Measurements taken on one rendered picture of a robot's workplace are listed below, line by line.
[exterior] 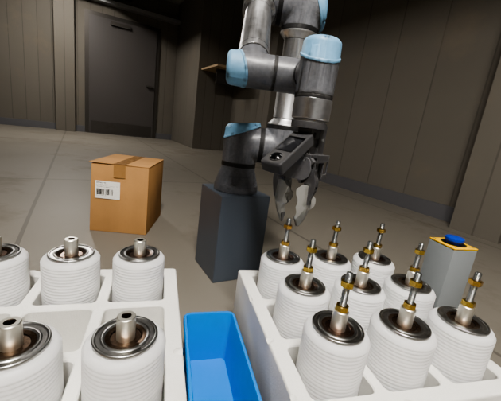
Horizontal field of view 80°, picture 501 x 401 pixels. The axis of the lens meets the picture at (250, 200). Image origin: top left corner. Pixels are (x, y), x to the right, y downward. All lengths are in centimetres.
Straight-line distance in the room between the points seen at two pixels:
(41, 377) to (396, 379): 46
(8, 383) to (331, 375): 37
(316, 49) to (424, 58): 254
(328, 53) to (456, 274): 57
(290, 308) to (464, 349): 27
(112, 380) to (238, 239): 68
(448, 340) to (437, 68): 261
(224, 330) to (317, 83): 55
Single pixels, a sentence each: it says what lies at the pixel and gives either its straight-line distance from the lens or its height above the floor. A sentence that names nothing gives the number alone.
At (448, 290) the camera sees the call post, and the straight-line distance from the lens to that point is 87.
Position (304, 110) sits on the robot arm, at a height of 56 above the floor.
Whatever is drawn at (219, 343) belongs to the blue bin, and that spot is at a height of 4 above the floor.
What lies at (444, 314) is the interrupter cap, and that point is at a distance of 64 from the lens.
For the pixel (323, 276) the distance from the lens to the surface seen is 70.
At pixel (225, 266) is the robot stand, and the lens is 103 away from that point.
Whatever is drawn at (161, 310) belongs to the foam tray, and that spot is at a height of 17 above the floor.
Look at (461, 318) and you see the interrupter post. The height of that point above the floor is 26.
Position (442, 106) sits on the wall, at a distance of 292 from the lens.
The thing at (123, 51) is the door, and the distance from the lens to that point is 691.
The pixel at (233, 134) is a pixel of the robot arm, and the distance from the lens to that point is 97.
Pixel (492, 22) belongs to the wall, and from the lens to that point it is 296.
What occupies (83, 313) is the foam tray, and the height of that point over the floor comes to 17.
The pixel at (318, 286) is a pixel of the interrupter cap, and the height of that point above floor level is 25.
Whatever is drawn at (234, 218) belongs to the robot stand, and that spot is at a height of 23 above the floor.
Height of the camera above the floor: 52
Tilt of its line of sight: 14 degrees down
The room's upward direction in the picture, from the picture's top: 8 degrees clockwise
